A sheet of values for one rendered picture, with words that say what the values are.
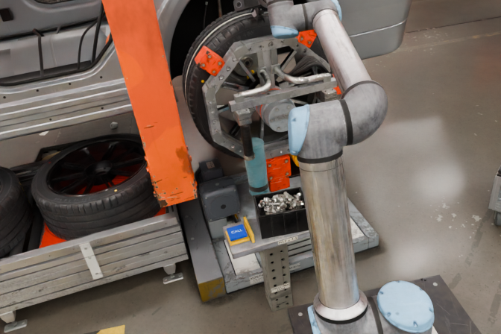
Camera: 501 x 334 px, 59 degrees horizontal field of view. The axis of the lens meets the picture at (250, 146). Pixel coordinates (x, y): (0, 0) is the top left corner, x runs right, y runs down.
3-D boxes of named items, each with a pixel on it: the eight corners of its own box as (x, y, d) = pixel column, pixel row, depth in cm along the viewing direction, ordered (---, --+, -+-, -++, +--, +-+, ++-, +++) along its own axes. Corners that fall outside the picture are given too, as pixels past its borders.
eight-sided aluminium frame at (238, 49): (326, 136, 209) (323, 22, 181) (332, 142, 204) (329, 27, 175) (215, 165, 199) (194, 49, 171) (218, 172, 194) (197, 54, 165)
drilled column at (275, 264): (285, 288, 208) (278, 221, 186) (293, 305, 199) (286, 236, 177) (265, 295, 206) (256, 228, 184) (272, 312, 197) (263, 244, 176)
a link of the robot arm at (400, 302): (440, 355, 125) (445, 320, 115) (379, 364, 125) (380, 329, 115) (419, 308, 137) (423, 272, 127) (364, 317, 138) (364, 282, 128)
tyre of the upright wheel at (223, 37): (165, 125, 211) (285, 147, 237) (171, 149, 191) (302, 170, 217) (204, -14, 185) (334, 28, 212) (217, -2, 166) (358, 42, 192)
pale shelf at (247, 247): (317, 204, 192) (317, 199, 191) (335, 229, 178) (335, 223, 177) (223, 232, 184) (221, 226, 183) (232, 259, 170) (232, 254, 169)
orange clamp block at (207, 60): (221, 57, 177) (203, 45, 172) (226, 62, 170) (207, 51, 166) (211, 71, 178) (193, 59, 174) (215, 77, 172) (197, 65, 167)
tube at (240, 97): (265, 74, 178) (263, 50, 173) (282, 92, 162) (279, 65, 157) (224, 84, 175) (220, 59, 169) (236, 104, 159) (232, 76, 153)
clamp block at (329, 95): (326, 93, 175) (326, 81, 172) (337, 103, 167) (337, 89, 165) (315, 96, 174) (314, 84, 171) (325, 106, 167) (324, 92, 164)
